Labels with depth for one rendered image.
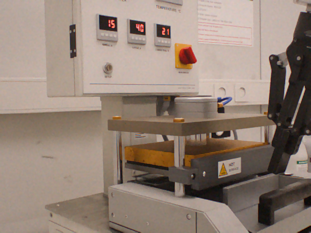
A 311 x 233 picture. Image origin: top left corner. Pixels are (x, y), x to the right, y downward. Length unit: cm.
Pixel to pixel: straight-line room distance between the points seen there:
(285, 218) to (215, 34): 101
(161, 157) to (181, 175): 9
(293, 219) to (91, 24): 47
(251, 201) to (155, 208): 16
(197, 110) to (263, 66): 101
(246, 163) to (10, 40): 76
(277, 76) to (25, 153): 79
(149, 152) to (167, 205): 13
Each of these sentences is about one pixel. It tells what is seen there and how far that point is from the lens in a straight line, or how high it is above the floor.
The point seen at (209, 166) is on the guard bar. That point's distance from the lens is 58.
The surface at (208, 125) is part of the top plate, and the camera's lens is 59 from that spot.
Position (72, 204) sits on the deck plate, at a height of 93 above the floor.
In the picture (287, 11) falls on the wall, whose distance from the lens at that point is 181.
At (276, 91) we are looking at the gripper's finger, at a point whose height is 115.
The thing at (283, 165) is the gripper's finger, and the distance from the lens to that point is 61.
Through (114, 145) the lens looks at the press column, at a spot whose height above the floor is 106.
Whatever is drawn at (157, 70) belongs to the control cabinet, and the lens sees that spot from 81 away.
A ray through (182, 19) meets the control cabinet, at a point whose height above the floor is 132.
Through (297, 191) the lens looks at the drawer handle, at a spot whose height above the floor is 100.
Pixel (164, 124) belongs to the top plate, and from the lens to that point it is 57.
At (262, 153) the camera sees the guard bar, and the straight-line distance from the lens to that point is 70.
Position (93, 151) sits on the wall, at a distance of 123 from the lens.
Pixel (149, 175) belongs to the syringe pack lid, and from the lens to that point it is 71.
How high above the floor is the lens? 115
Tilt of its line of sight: 3 degrees down
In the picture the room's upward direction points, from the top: 1 degrees counter-clockwise
